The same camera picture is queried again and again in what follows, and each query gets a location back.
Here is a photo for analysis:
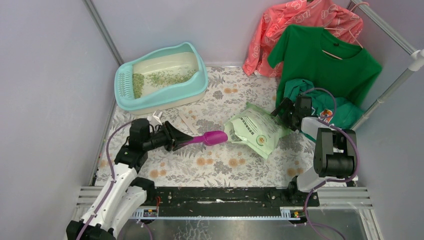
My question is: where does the green cat litter bag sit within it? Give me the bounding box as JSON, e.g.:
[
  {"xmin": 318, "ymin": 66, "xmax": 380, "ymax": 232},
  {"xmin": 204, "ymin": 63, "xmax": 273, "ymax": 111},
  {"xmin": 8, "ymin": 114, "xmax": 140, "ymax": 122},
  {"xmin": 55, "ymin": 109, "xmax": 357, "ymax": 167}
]
[{"xmin": 224, "ymin": 102, "xmax": 292, "ymax": 159}]

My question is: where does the metal clothes rack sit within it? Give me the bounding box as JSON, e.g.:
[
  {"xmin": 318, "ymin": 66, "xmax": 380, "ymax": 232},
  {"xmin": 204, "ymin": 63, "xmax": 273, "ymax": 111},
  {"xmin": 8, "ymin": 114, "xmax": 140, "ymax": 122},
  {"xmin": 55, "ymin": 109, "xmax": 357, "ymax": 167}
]
[{"xmin": 334, "ymin": 0, "xmax": 424, "ymax": 182}]

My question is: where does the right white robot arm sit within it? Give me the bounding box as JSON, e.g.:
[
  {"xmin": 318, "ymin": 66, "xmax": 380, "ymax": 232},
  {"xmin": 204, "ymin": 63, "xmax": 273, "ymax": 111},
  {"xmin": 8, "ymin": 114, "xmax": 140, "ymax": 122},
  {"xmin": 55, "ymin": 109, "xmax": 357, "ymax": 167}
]
[{"xmin": 271, "ymin": 95, "xmax": 359, "ymax": 206}]

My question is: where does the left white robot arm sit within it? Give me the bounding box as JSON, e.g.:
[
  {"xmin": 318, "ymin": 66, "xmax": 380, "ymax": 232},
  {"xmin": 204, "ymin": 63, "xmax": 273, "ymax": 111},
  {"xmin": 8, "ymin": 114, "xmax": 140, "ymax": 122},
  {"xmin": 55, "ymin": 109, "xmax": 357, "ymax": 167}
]
[{"xmin": 65, "ymin": 118, "xmax": 194, "ymax": 240}]

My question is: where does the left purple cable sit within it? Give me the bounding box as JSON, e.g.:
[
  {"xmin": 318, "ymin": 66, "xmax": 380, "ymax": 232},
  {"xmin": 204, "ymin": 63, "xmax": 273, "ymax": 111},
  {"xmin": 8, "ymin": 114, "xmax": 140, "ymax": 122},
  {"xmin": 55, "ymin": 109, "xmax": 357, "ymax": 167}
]
[{"xmin": 75, "ymin": 119, "xmax": 135, "ymax": 240}]

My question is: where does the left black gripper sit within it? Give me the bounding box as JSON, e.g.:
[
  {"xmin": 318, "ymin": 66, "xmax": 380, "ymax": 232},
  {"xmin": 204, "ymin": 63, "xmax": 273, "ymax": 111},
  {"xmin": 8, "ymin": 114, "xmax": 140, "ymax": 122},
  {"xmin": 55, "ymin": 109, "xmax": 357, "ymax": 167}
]
[{"xmin": 144, "ymin": 121, "xmax": 195, "ymax": 153}]

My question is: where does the purple cable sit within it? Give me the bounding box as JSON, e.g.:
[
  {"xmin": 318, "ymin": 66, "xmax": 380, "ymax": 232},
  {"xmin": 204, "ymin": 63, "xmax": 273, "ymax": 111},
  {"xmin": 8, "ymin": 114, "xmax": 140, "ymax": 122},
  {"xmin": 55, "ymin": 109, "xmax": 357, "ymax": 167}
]
[
  {"xmin": 75, "ymin": 119, "xmax": 135, "ymax": 240},
  {"xmin": 301, "ymin": 87, "xmax": 360, "ymax": 240}
]

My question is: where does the teal cat litter box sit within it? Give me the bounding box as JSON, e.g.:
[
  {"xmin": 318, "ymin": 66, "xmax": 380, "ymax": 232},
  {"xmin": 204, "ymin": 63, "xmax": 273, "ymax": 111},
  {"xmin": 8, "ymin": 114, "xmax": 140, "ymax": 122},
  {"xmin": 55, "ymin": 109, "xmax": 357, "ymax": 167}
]
[{"xmin": 114, "ymin": 42, "xmax": 209, "ymax": 115}]

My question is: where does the pink patterned garment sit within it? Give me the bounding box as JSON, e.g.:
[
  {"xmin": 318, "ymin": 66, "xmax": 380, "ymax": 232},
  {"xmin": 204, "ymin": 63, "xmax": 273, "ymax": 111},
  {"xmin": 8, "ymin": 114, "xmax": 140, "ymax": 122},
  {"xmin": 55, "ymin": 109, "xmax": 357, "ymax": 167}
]
[{"xmin": 242, "ymin": 0, "xmax": 364, "ymax": 77}]

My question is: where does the green jersey with orange logo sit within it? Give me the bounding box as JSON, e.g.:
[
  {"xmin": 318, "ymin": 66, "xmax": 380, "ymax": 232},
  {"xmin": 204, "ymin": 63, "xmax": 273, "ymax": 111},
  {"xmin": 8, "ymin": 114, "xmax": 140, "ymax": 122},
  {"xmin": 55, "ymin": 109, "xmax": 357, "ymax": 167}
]
[{"xmin": 275, "ymin": 78, "xmax": 364, "ymax": 129}]

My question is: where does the floral patterned mat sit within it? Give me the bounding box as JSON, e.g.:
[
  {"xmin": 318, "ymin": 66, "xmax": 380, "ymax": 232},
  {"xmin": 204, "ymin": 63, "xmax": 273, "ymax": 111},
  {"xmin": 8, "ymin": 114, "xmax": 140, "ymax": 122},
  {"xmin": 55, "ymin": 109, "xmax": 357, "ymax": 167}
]
[{"xmin": 96, "ymin": 66, "xmax": 347, "ymax": 188}]

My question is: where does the green t-shirt on hanger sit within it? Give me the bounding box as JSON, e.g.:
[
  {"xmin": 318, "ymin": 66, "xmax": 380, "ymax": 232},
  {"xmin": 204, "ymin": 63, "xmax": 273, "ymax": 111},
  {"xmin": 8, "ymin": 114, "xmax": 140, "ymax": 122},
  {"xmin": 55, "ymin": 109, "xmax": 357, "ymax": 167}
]
[{"xmin": 267, "ymin": 24, "xmax": 382, "ymax": 106}]

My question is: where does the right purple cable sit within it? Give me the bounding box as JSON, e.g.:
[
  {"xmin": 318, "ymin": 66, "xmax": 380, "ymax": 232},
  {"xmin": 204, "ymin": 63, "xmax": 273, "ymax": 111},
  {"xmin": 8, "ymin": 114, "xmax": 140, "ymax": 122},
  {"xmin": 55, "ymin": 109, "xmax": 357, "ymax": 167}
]
[{"xmin": 301, "ymin": 87, "xmax": 360, "ymax": 240}]

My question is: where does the pink clothes hanger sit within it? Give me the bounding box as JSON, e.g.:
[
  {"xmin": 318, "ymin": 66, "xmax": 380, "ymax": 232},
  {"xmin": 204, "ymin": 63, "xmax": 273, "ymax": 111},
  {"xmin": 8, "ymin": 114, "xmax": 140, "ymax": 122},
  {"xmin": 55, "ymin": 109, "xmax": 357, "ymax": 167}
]
[{"xmin": 321, "ymin": 1, "xmax": 370, "ymax": 61}]

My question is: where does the purple litter scoop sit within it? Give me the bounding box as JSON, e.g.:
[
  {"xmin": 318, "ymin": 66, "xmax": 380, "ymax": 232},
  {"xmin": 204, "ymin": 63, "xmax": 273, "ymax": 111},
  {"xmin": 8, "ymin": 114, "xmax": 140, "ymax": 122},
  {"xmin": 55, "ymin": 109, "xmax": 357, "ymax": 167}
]
[{"xmin": 186, "ymin": 130, "xmax": 229, "ymax": 146}]

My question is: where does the green litter pile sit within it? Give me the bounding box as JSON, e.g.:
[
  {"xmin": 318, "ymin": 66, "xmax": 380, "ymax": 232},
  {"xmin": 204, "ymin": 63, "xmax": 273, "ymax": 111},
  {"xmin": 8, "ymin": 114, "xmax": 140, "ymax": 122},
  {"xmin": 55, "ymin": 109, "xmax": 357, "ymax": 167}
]
[{"xmin": 132, "ymin": 68, "xmax": 197, "ymax": 99}]

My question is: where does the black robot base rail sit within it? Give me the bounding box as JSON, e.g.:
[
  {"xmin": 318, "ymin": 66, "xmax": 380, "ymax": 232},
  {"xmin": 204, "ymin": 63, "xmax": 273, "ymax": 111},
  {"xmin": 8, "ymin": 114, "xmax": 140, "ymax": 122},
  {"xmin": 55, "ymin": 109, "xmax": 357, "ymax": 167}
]
[{"xmin": 142, "ymin": 186, "xmax": 320, "ymax": 218}]

